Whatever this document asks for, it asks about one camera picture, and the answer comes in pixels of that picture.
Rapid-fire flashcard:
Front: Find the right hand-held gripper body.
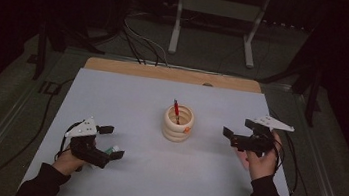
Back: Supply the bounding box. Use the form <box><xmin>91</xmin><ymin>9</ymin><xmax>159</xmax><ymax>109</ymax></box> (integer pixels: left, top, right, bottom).
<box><xmin>228</xmin><ymin>110</ymin><xmax>297</xmax><ymax>162</ymax></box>

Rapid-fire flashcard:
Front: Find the person's left hand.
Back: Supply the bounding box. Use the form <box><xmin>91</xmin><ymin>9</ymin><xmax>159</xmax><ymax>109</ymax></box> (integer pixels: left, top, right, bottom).
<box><xmin>50</xmin><ymin>145</ymin><xmax>97</xmax><ymax>180</ymax></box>

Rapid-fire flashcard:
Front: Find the left hand-held gripper cable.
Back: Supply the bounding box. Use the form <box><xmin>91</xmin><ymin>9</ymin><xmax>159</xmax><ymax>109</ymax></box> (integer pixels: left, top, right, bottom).
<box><xmin>53</xmin><ymin>118</ymin><xmax>82</xmax><ymax>164</ymax></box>

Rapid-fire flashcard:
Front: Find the black tripod stand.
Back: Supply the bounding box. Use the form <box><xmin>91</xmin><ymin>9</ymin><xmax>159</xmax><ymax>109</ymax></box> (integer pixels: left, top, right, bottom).
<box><xmin>32</xmin><ymin>17</ymin><xmax>109</xmax><ymax>89</ymax></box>
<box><xmin>256</xmin><ymin>55</ymin><xmax>327</xmax><ymax>129</ymax></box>

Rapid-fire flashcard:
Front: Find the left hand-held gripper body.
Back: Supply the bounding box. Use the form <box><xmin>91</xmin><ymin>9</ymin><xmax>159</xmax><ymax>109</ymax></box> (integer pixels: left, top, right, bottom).
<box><xmin>61</xmin><ymin>113</ymin><xmax>117</xmax><ymax>171</ymax></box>

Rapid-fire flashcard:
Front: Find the white floor cable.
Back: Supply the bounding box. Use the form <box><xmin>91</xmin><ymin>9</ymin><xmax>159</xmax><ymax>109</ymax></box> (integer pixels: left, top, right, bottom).
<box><xmin>119</xmin><ymin>17</ymin><xmax>174</xmax><ymax>68</ymax></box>

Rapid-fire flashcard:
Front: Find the red pen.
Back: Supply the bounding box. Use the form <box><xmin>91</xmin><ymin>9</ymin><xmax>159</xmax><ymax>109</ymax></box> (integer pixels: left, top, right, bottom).
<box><xmin>170</xmin><ymin>98</ymin><xmax>184</xmax><ymax>126</ymax></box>

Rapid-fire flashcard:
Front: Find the pale grey table mat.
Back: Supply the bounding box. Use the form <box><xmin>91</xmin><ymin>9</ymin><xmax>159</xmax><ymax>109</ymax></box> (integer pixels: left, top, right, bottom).
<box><xmin>17</xmin><ymin>62</ymin><xmax>312</xmax><ymax>196</ymax></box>

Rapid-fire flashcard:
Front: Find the person's right hand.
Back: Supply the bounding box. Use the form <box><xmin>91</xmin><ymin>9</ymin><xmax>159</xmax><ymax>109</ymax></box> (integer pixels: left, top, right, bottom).
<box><xmin>232</xmin><ymin>125</ymin><xmax>284</xmax><ymax>185</ymax></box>

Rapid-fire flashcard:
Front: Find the cream ribbed pen holder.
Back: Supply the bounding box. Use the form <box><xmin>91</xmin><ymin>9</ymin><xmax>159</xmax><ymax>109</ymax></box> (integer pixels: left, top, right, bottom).
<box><xmin>160</xmin><ymin>102</ymin><xmax>197</xmax><ymax>145</ymax></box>

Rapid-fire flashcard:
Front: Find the right hand-held gripper cable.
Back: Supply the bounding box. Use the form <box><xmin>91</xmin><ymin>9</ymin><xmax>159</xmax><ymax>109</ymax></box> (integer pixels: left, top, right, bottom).
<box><xmin>267</xmin><ymin>129</ymin><xmax>288</xmax><ymax>176</ymax></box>

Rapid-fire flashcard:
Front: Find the grey metal stand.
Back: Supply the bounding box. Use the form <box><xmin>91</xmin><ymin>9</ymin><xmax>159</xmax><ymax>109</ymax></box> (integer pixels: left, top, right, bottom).
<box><xmin>166</xmin><ymin>0</ymin><xmax>273</xmax><ymax>71</ymax></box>

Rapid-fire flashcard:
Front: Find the hand-held gripper cable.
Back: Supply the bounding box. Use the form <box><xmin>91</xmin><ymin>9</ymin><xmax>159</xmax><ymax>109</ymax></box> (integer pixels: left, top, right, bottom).
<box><xmin>267</xmin><ymin>129</ymin><xmax>288</xmax><ymax>176</ymax></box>
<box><xmin>53</xmin><ymin>118</ymin><xmax>82</xmax><ymax>164</ymax></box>

